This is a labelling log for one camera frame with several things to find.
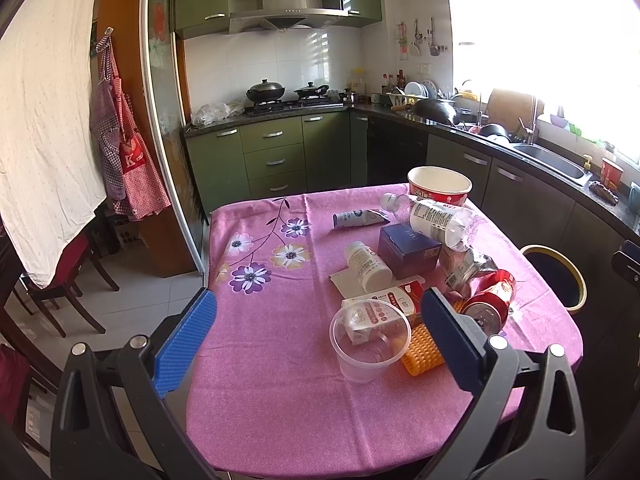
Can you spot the silver wrapper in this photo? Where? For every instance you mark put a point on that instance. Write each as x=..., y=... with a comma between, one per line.
x=460, y=266

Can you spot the green lower cabinets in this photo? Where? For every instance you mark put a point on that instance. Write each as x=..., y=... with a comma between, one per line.
x=299, y=152

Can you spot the pink floral tablecloth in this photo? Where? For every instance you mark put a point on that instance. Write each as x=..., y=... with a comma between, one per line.
x=267, y=397

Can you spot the small black pan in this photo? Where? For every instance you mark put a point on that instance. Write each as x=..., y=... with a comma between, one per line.
x=311, y=91

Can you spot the white paper napkin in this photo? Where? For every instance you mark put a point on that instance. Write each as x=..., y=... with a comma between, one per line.
x=346, y=283

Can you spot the dark wooden chair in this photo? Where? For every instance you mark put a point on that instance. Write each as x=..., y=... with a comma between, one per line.
x=63, y=284

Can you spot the plastic bag on counter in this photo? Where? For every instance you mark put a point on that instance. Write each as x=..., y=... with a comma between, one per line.
x=211, y=113

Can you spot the wooden cutting board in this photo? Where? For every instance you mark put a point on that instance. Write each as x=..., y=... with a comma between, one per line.
x=504, y=108

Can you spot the red soda can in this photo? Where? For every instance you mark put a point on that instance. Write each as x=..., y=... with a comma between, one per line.
x=489, y=306

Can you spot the dish rack with plates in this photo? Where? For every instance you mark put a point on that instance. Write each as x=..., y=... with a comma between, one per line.
x=412, y=92

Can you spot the black wok with lid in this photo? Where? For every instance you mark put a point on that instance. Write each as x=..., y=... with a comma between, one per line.
x=264, y=92

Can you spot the steel kitchen sink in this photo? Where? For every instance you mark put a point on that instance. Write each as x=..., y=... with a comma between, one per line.
x=552, y=160

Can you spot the white supplement bottle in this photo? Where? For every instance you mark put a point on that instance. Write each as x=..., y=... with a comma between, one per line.
x=371, y=272

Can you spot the blue cardboard box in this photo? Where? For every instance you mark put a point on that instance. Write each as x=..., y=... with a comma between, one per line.
x=407, y=252

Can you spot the yellow rimmed trash bin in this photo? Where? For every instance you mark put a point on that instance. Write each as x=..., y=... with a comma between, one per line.
x=561, y=275

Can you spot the orange bumpy mat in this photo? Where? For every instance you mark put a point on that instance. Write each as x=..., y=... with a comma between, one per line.
x=422, y=354

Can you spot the white hanging cloth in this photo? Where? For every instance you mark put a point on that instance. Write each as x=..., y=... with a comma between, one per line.
x=50, y=178

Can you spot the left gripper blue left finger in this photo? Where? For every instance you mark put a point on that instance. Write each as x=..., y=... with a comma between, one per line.
x=175, y=354

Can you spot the steel range hood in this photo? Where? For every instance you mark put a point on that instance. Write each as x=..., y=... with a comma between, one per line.
x=280, y=15

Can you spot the black wok on counter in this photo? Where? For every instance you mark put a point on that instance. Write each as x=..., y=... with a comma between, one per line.
x=437, y=111

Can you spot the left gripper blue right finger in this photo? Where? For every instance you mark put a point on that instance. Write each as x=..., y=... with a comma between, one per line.
x=458, y=339

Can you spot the red white carton box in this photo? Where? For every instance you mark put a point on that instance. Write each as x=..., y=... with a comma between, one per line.
x=379, y=313

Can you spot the white blue tube pouch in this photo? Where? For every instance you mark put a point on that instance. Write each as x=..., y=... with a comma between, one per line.
x=357, y=218

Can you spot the clear plastic cup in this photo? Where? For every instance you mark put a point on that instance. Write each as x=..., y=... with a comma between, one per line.
x=362, y=363

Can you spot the red paper noodle bowl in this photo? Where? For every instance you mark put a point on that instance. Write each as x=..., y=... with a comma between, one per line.
x=441, y=184

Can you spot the red checkered apron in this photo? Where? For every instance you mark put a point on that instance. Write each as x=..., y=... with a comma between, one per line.
x=130, y=177

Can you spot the steel faucet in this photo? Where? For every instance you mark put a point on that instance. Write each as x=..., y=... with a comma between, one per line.
x=531, y=109

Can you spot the clear water bottle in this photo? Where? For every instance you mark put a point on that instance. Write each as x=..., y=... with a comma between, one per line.
x=455, y=227

